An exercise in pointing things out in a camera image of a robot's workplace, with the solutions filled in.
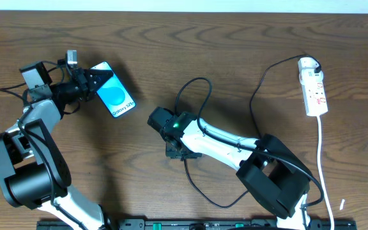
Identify blue Galaxy smartphone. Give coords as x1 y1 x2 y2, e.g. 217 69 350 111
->
91 62 136 118

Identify black charging cable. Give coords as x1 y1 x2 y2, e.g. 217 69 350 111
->
183 54 322 209

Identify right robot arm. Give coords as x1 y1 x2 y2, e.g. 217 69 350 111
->
148 107 312 229

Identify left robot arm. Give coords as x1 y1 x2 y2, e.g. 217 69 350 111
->
0 60 119 229

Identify white USB charger adapter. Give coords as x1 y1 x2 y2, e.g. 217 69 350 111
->
298 56 321 73

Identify white power strip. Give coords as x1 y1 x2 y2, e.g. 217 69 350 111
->
299 69 328 117

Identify small white paper tag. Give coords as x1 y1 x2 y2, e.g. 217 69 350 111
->
339 199 346 210

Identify black right camera cable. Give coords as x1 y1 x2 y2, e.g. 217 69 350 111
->
174 77 325 230

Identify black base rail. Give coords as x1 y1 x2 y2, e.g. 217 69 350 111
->
36 218 357 230

